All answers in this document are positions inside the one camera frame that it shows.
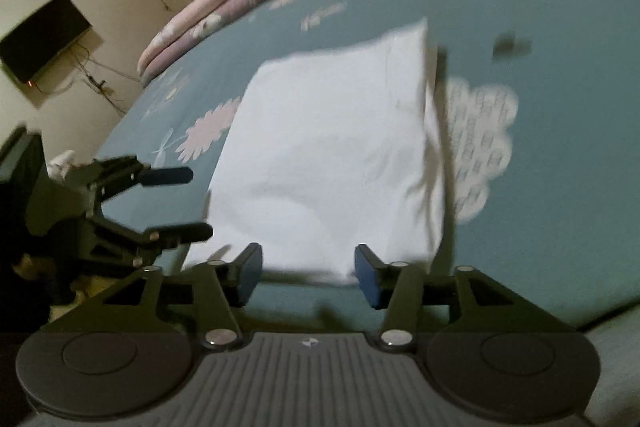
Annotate white printed long-sleeve shirt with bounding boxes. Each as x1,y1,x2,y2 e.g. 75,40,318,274
186,20,445,284

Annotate clothes pile beside bed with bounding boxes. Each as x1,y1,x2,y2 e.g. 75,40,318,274
47,150,87,181

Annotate teal floral bed sheet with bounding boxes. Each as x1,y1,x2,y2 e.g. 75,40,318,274
100,0,639,331

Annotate wall cables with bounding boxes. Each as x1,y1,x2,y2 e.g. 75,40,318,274
29,43,141,118

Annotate black wall television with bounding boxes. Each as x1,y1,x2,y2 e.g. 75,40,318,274
1,0,92,84

